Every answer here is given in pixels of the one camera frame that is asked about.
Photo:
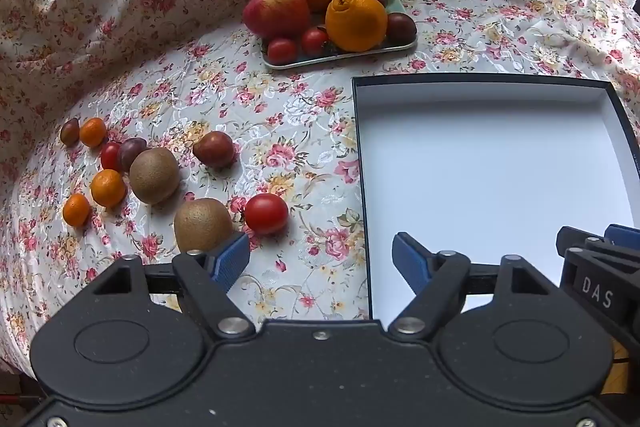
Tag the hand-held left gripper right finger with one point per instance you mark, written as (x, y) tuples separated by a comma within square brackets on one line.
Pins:
[(410, 259)]

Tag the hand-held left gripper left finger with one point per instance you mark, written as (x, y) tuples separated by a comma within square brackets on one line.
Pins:
[(232, 259)]

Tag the dark box with white inside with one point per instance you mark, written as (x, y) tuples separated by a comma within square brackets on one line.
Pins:
[(475, 167)]

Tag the red apple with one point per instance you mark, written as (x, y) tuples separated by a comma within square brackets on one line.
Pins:
[(275, 9)]

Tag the small mandarin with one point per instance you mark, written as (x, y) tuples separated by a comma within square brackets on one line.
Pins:
[(93, 132), (76, 209), (108, 188)]

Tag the floral tablecloth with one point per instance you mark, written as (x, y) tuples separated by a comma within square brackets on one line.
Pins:
[(300, 132)]

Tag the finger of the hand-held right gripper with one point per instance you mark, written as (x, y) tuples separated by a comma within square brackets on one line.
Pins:
[(582, 238)]

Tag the brown kiwi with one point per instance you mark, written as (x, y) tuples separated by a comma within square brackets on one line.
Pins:
[(203, 225), (154, 176)]

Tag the pale green tray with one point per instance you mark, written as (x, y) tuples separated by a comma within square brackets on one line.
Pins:
[(398, 3)]

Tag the dark red cherry tomato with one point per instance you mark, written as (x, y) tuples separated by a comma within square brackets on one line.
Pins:
[(70, 131), (214, 149)]

